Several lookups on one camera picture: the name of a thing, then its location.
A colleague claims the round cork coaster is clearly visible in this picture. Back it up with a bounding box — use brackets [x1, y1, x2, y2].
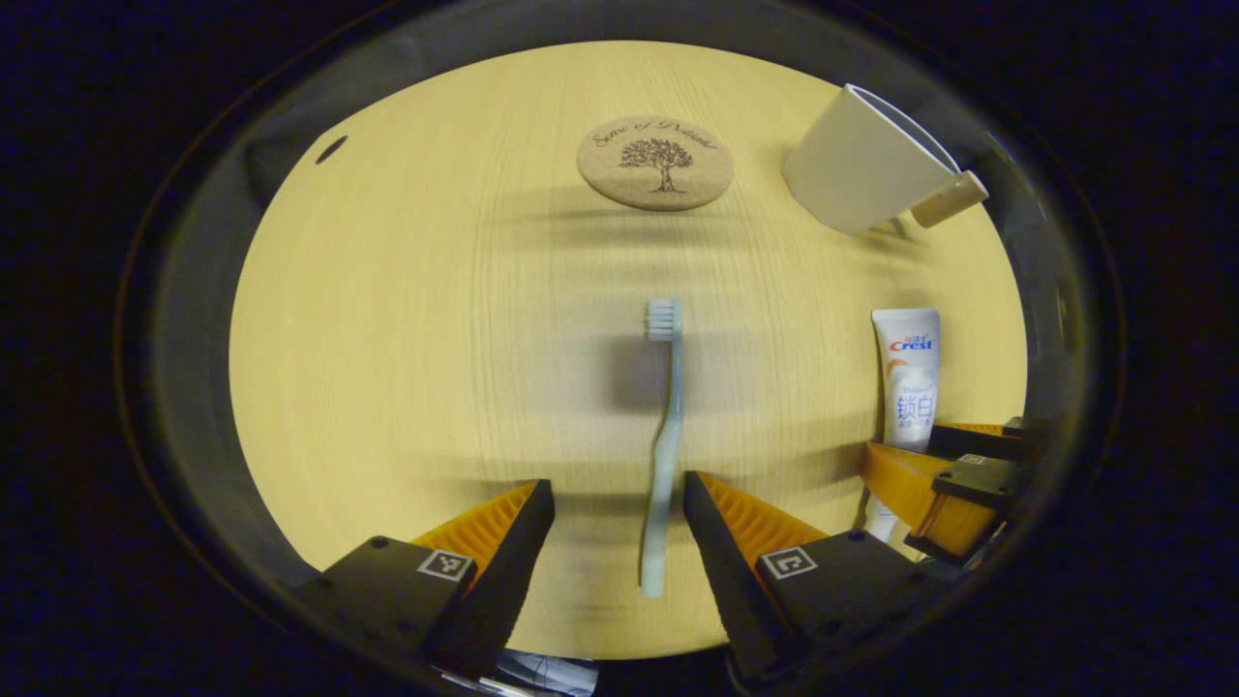
[577, 116, 735, 212]

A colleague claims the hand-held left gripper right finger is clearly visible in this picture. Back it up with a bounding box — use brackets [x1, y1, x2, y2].
[683, 471, 954, 683]

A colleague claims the white toothpaste tube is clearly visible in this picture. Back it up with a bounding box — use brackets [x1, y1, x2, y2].
[864, 308, 941, 543]

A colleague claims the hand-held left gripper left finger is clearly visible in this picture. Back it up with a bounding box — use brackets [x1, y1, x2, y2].
[295, 479, 556, 679]

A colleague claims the white cup with wooden handle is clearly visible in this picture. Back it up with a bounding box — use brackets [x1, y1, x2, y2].
[781, 83, 990, 236]

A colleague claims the pale green toothbrush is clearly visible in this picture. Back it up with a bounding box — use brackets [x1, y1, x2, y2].
[639, 297, 684, 598]

